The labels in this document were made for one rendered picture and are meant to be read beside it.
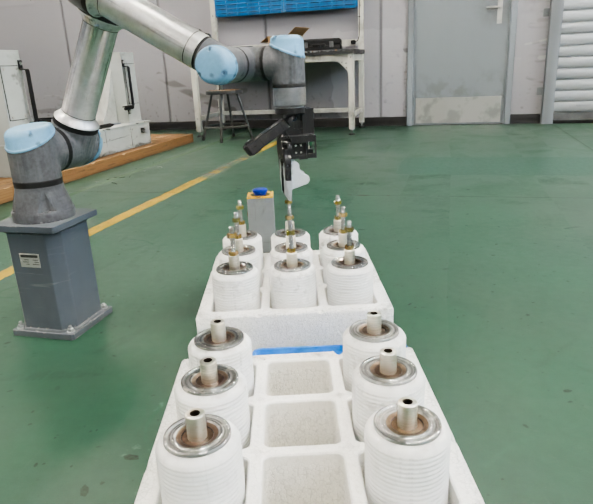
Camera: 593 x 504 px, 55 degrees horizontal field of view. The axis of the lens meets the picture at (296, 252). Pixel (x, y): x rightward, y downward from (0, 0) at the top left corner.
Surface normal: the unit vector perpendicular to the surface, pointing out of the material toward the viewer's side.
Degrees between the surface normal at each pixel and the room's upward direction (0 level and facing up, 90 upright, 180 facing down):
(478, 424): 0
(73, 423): 0
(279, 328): 90
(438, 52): 90
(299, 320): 90
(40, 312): 90
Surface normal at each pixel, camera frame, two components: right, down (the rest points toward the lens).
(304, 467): 0.03, 0.31
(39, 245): -0.25, 0.32
